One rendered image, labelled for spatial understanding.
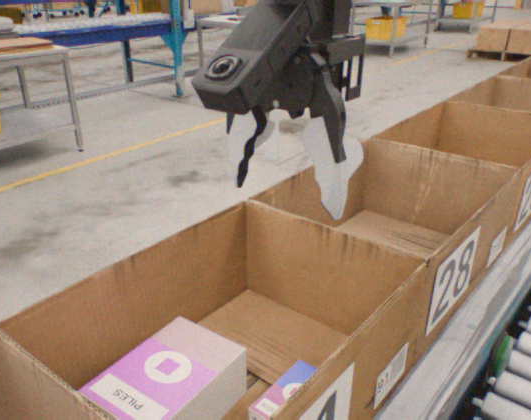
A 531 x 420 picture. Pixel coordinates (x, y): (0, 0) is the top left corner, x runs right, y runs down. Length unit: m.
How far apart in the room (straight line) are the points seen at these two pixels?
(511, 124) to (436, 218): 0.40
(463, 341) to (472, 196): 0.33
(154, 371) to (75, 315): 0.11
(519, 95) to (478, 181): 0.79
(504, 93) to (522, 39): 6.68
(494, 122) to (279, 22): 1.06
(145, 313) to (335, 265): 0.27
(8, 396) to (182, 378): 0.18
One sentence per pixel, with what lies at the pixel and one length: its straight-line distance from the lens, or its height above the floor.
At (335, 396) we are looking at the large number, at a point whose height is 1.00.
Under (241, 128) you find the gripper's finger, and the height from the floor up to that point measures 1.24.
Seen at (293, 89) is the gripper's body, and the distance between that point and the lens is 0.43.
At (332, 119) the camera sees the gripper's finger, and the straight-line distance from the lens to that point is 0.42.
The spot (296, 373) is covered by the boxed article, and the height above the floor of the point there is 0.93.
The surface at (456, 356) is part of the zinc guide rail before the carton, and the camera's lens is 0.78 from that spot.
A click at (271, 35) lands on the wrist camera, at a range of 0.40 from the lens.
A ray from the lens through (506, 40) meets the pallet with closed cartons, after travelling 8.54.
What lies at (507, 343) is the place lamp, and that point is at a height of 0.84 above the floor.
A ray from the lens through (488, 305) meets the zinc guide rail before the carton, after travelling 0.90.
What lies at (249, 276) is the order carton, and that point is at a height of 0.91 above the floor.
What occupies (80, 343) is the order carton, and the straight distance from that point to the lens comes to 0.67.
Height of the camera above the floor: 1.38
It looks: 26 degrees down
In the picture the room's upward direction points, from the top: straight up
